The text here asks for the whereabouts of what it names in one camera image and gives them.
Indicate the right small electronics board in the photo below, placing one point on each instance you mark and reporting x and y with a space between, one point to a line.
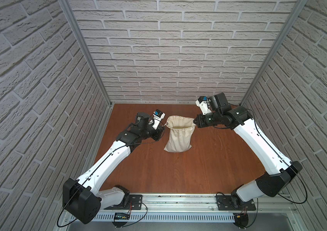
241 220

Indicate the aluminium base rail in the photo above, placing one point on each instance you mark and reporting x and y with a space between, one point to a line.
272 214

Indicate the left aluminium corner post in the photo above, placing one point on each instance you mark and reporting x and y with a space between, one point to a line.
68 12

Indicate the cream cloth drawstring soil bag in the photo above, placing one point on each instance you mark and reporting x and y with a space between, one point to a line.
181 131

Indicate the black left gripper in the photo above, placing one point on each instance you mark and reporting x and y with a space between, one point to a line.
157 134

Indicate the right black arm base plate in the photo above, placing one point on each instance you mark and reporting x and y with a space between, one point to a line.
232 203

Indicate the small electronics board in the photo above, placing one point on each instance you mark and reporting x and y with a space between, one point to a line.
241 220
121 219

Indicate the left small electronics board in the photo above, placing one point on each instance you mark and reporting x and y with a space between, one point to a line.
121 219

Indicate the white perforated vent strip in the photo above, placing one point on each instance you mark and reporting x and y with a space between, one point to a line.
169 217

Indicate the aluminium corner post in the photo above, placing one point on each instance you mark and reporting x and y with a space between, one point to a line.
293 16
68 12

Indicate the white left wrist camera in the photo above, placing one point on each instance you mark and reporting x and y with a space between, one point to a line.
158 116

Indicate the right aluminium corner post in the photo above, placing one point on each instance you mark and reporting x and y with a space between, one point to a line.
293 16

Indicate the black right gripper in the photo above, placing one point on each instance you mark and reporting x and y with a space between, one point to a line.
199 121

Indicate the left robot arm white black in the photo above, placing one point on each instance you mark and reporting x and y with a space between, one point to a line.
82 197

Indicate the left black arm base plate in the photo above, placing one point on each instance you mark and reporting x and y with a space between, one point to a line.
134 202

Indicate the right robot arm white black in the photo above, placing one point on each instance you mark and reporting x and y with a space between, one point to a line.
279 169

